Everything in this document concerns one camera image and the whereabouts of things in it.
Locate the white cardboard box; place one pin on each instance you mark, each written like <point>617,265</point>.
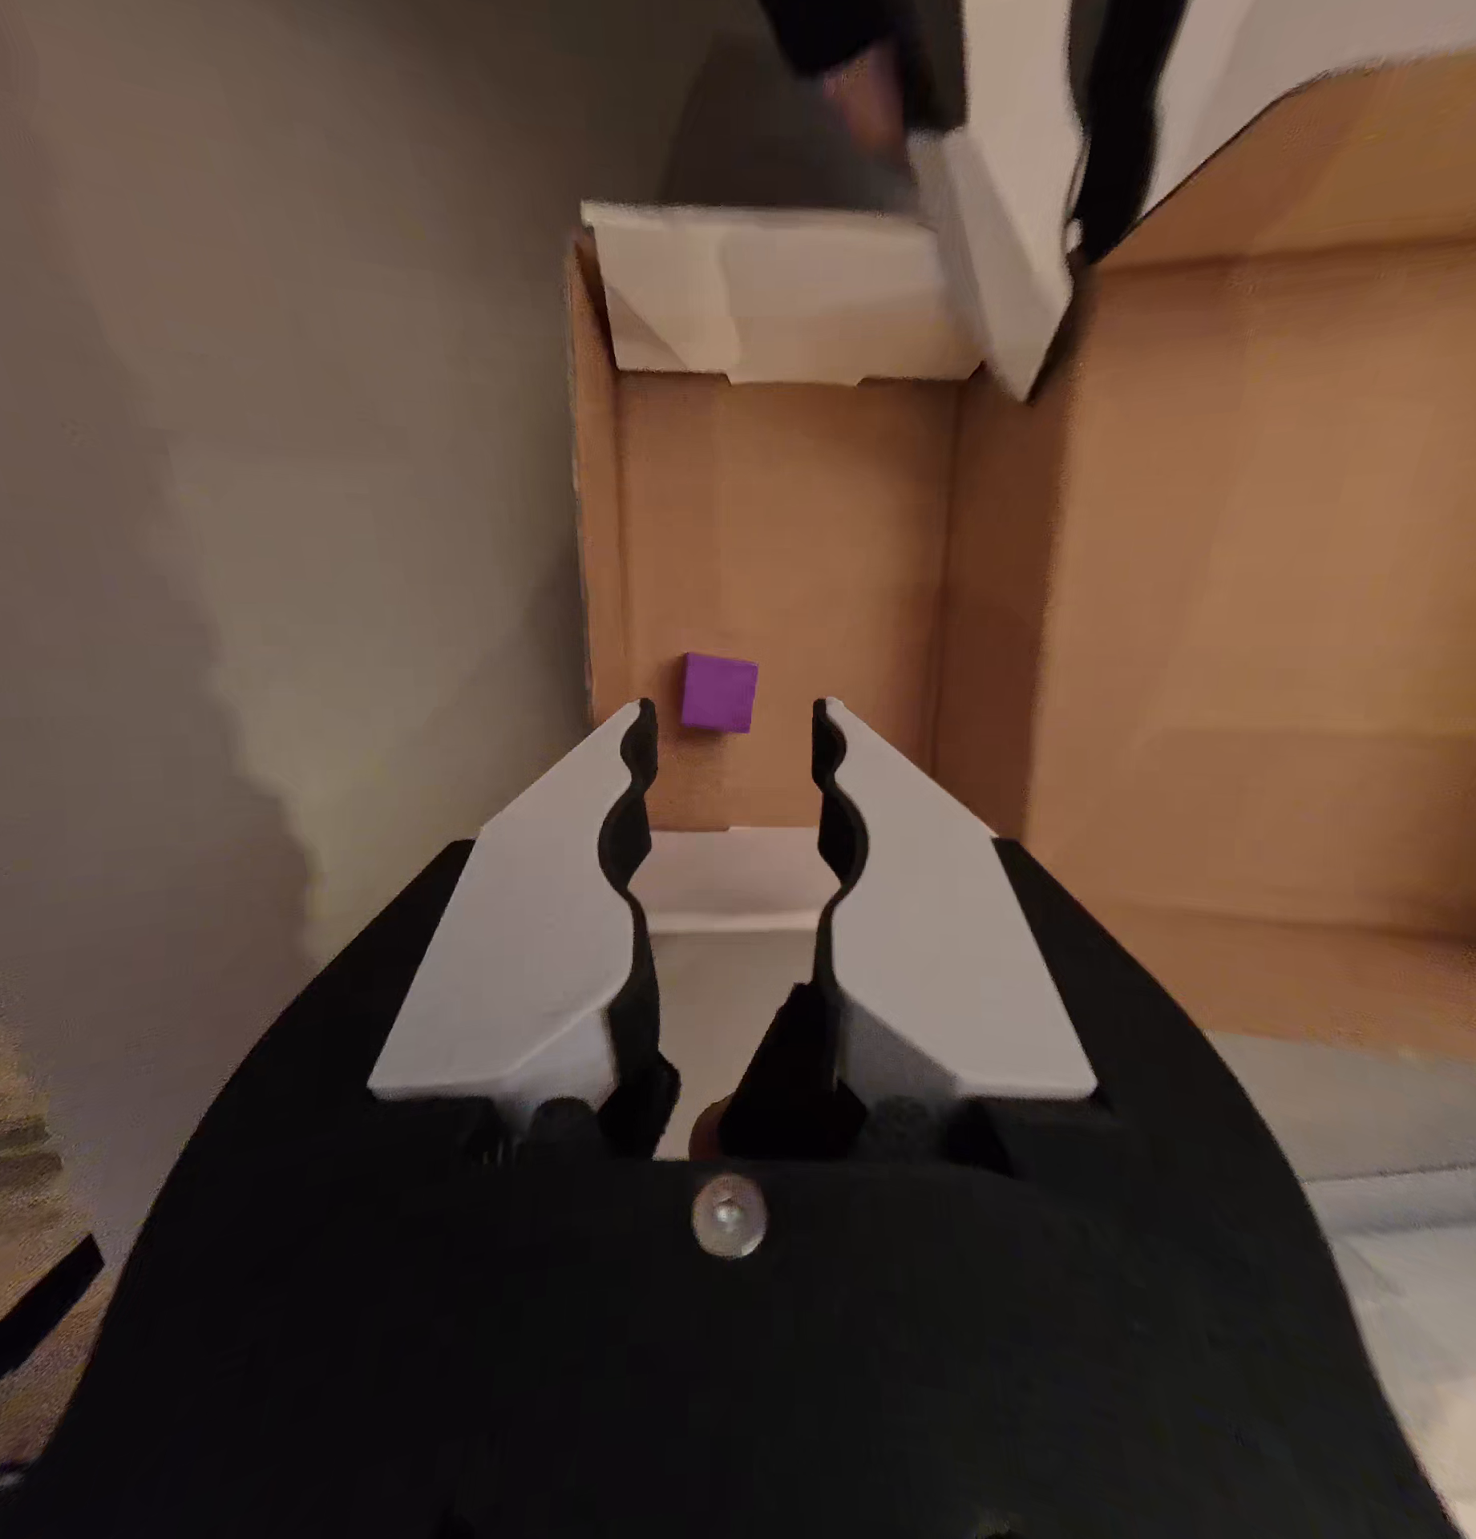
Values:
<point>785,529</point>

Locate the purple cube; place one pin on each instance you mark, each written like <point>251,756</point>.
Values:
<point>720,691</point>

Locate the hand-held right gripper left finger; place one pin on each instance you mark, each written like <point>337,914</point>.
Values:
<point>521,962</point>

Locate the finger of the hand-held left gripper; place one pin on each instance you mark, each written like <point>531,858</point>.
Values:
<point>1014,73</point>
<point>1194,73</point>

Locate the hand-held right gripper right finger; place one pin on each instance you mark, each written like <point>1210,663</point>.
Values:
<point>954,962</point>

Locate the clear plastic bin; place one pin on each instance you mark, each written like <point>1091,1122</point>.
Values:
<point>1423,1347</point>

